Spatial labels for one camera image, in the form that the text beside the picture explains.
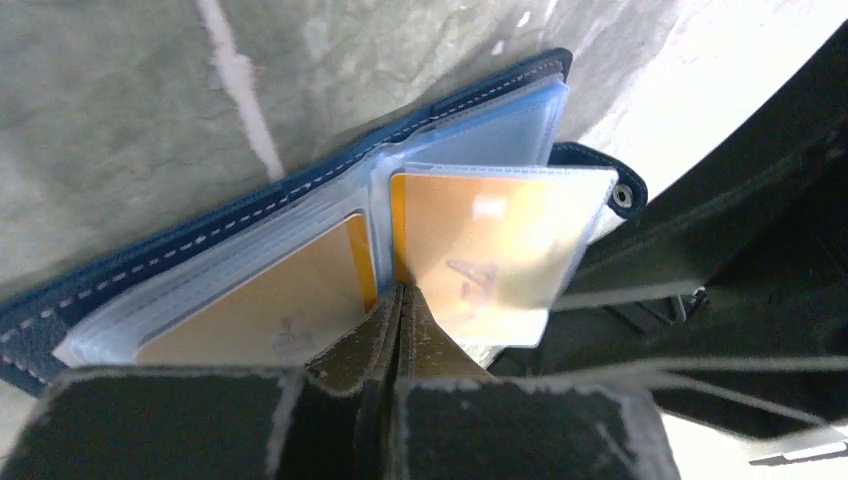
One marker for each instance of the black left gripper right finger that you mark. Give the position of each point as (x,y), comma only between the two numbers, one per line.
(450,419)

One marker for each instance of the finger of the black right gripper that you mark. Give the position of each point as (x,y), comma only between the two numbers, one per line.
(695,227)
(758,372)

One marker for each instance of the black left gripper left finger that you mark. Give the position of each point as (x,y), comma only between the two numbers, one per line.
(324,420)

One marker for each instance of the gold credit card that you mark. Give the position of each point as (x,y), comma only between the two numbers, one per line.
(285,315)
(490,254)

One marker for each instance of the blue leather card holder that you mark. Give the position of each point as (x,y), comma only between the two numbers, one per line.
(103,313)

